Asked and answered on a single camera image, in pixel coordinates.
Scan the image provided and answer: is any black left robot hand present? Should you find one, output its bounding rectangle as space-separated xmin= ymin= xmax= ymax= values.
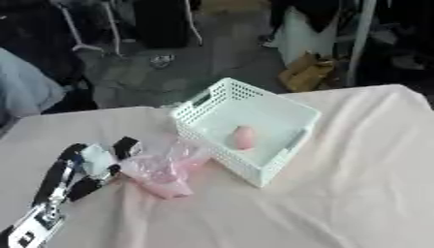
xmin=30 ymin=136 xmax=144 ymax=209

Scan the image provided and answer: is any person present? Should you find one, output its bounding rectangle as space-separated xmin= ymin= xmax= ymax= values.
xmin=0 ymin=47 xmax=99 ymax=128

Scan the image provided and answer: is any pink plastic bag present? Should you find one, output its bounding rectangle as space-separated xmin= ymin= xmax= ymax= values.
xmin=116 ymin=139 xmax=216 ymax=201

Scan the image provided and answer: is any small grey floor object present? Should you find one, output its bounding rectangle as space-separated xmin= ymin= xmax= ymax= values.
xmin=147 ymin=54 xmax=178 ymax=70

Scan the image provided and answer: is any pink egg-shaped toy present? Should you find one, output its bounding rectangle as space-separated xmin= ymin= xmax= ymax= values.
xmin=229 ymin=125 xmax=258 ymax=151

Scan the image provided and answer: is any white perforated plastic basket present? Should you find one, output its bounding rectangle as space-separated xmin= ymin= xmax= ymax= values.
xmin=168 ymin=77 xmax=325 ymax=189

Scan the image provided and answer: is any brown paper bag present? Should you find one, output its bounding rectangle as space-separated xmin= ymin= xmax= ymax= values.
xmin=274 ymin=51 xmax=336 ymax=94

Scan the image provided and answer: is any white bag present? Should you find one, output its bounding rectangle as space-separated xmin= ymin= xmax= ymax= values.
xmin=276 ymin=5 xmax=343 ymax=67

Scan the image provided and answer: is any white pole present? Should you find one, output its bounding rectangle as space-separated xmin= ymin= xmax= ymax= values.
xmin=344 ymin=0 xmax=379 ymax=87

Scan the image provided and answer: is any white metal chair frame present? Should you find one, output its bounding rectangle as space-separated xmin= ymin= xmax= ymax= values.
xmin=54 ymin=0 xmax=126 ymax=57

